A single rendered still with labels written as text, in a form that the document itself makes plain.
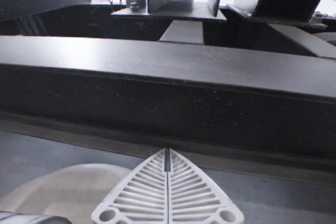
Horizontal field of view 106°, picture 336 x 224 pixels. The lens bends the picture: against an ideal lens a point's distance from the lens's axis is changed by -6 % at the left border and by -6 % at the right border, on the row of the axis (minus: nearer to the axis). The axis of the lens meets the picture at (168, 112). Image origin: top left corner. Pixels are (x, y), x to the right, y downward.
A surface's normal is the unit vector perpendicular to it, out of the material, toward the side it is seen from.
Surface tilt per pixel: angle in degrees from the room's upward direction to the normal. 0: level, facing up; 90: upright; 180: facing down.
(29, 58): 0
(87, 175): 15
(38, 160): 0
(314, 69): 0
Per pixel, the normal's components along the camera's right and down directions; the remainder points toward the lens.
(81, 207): 0.01, -0.71
